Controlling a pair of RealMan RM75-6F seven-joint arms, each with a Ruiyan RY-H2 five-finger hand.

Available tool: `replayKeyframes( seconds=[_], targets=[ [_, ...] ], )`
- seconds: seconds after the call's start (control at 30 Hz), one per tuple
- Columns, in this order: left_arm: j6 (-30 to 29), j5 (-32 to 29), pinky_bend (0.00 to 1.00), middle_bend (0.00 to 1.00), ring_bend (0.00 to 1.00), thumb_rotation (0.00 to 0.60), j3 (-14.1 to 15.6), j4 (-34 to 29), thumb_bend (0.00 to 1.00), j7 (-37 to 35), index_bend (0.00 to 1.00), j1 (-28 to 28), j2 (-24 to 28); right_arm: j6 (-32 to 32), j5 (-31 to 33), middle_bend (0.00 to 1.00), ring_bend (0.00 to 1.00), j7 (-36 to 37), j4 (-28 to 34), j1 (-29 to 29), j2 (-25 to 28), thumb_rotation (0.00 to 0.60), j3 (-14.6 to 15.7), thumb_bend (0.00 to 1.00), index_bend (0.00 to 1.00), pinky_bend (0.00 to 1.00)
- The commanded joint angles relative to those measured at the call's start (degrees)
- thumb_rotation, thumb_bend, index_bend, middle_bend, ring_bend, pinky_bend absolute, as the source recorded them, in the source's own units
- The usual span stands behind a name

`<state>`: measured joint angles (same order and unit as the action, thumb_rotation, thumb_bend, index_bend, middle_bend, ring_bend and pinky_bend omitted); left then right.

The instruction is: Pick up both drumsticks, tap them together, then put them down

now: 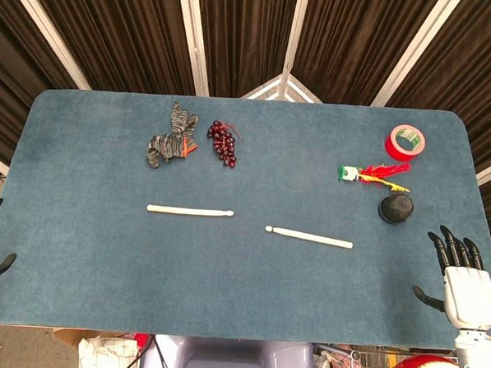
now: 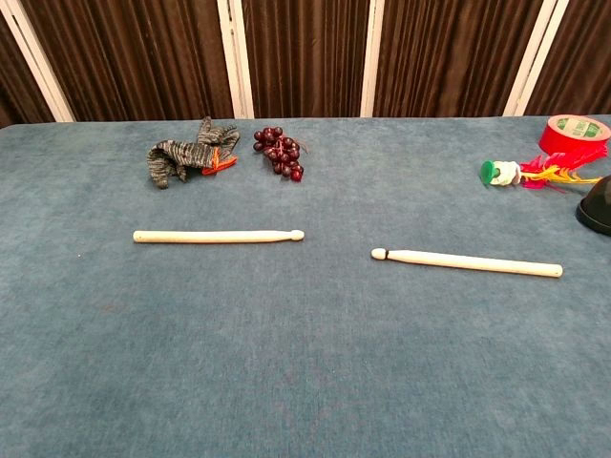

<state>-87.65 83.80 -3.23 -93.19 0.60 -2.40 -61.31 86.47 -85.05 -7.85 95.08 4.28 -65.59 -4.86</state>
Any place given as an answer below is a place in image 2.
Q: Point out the plain wooden drumstick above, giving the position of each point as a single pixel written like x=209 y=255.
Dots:
x=215 y=236

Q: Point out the dark red grape bunch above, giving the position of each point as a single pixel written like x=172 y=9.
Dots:
x=281 y=152

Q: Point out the blue table cloth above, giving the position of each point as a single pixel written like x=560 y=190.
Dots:
x=305 y=334

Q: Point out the grey striped knit glove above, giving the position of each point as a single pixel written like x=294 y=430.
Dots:
x=191 y=152

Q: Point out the brown curtain panel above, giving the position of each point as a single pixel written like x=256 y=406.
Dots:
x=143 y=57
x=14 y=86
x=305 y=57
x=444 y=57
x=582 y=57

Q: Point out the feather shuttlecock with green cap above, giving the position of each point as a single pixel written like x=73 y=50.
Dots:
x=506 y=172

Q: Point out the red tape roll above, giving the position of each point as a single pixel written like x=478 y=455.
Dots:
x=554 y=138

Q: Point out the black dome object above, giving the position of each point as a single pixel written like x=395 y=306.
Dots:
x=596 y=210

